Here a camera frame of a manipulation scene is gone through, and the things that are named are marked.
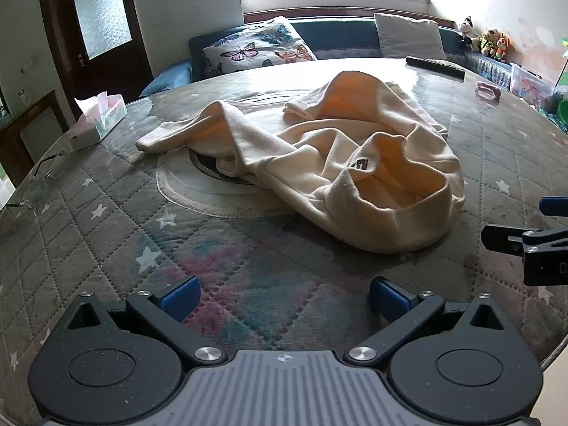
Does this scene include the round table inlay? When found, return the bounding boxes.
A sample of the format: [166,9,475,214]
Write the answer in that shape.
[156,146,294,219]

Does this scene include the cream sweatshirt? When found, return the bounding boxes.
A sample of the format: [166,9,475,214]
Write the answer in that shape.
[135,70,466,255]

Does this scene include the tissue box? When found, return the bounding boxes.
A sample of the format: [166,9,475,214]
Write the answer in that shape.
[75,91,129,143]

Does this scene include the orange plush toy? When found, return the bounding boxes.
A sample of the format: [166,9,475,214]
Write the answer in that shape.
[492,33,512,61]

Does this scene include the blue sofa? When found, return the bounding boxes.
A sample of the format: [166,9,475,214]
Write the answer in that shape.
[140,17,518,98]

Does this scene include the eyeglasses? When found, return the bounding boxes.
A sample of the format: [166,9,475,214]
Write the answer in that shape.
[5,150,75,210]

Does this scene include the black and white plush toy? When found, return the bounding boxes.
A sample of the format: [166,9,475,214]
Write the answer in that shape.
[457,15,476,50]

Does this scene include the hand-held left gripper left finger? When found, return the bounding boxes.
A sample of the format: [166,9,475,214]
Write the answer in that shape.
[62,275,228,365]

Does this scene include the black remote control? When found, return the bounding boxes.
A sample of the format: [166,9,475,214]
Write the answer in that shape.
[405,55,466,79]

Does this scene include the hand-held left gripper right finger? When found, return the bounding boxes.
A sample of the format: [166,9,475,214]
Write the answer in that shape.
[344,276,507,365]

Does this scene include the butterfly print pillow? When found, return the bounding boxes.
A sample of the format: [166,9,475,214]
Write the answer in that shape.
[201,17,318,77]

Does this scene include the green plastic bowl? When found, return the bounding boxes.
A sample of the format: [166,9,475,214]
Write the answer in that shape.
[554,97,568,133]

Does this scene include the clear plastic storage box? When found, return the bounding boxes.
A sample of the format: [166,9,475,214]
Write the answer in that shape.
[509,63,558,108]

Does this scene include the yellow plush toy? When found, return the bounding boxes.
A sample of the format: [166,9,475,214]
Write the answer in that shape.
[473,29,498,55]

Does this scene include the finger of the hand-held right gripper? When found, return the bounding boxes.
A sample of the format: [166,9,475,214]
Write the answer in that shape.
[539,196,568,217]
[481,224,544,256]

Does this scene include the small pink object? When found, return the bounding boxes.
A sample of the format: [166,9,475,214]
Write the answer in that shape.
[475,82,502,101]

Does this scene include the dark wooden door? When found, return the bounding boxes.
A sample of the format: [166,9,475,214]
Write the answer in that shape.
[35,0,154,108]

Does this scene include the white pillow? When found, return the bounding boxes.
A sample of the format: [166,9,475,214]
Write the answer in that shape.
[374,12,448,61]

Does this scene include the small white box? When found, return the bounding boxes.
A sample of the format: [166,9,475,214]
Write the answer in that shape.
[69,125,101,151]

